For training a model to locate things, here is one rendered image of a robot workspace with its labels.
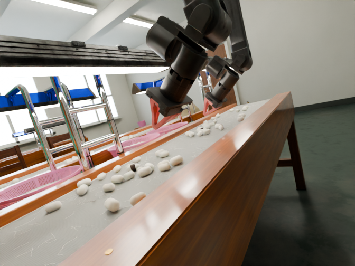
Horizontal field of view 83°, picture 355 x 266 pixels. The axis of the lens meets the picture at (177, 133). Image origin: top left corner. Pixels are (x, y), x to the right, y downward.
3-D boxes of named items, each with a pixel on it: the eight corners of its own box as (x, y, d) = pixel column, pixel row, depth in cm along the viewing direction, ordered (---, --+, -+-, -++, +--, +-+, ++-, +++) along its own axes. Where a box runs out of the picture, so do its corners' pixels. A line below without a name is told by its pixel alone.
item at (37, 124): (100, 172, 94) (68, 78, 88) (56, 194, 78) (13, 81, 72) (79, 173, 105) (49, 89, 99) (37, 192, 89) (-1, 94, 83)
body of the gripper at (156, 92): (142, 95, 41) (156, 62, 37) (170, 91, 49) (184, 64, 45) (164, 114, 39) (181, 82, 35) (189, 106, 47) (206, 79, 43)
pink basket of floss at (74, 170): (97, 181, 80) (90, 159, 79) (73, 216, 54) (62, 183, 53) (29, 202, 78) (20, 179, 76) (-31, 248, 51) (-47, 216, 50)
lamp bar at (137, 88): (184, 85, 191) (182, 77, 190) (139, 92, 141) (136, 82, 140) (177, 87, 195) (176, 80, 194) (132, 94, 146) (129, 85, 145)
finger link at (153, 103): (138, 121, 48) (152, 88, 43) (156, 115, 53) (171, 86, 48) (157, 140, 46) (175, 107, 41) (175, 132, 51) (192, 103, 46)
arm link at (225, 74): (238, 76, 70) (243, 75, 74) (223, 64, 72) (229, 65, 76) (226, 92, 73) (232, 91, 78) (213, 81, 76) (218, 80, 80)
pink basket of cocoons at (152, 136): (170, 146, 110) (166, 130, 109) (155, 163, 85) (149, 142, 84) (128, 155, 117) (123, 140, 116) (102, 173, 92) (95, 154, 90)
